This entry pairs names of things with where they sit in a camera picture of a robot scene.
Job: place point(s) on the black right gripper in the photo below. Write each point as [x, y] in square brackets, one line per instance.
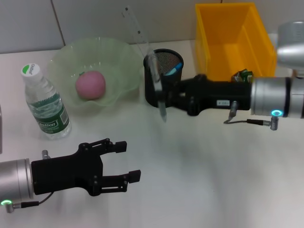
[213, 95]

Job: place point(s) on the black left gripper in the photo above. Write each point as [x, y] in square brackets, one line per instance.
[66, 173]

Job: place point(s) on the blue teal scissors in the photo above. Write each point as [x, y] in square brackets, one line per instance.
[174, 70]

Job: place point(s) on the grey white ballpoint pen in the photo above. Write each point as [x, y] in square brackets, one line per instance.
[155, 78]

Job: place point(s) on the green plastic wrapper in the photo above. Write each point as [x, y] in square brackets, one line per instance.
[243, 76]

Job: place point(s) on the clear plastic ruler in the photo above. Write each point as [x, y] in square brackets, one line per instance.
[137, 26]

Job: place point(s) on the pink peach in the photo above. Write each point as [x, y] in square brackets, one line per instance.
[90, 84]

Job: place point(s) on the clear green-label water bottle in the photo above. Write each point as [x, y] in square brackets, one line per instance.
[51, 114]

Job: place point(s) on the black mesh pen holder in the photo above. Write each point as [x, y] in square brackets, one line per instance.
[150, 95]

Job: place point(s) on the translucent green fruit plate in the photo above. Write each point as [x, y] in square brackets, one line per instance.
[118, 71]

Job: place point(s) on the yellow plastic bin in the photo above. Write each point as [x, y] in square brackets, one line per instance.
[223, 47]

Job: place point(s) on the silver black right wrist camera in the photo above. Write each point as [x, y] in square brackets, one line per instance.
[292, 42]

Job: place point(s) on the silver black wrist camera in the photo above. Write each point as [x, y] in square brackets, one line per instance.
[1, 130]
[292, 42]

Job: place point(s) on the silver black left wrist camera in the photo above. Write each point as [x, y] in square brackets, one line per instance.
[1, 130]

